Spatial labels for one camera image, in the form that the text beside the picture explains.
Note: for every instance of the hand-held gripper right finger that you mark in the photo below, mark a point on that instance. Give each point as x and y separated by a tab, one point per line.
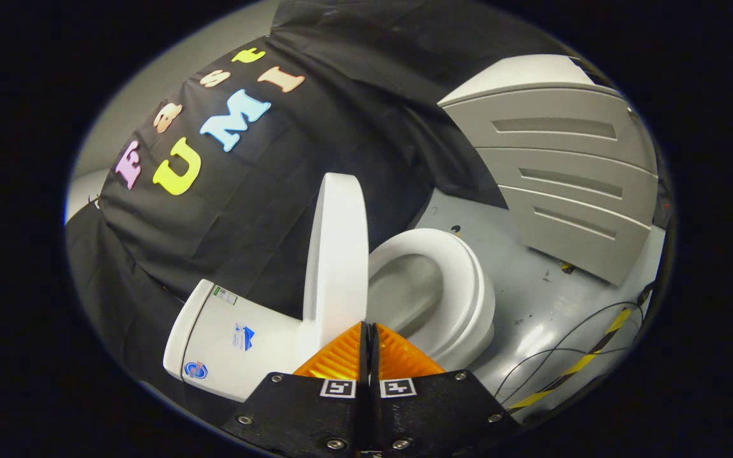
430	413

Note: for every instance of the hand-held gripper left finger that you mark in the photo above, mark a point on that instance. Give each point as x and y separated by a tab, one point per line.
315	413

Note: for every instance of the white toilet lid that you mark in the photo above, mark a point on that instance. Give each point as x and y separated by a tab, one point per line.
338	254

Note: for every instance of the white ceramic toilet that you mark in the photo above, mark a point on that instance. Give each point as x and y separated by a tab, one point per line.
233	346

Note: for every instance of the yellow black striped tape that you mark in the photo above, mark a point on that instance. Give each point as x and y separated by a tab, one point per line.
586	357

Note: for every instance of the white drawer cabinet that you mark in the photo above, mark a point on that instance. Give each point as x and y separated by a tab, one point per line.
570	184

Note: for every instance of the black backdrop cloth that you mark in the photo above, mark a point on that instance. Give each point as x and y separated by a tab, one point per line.
315	133

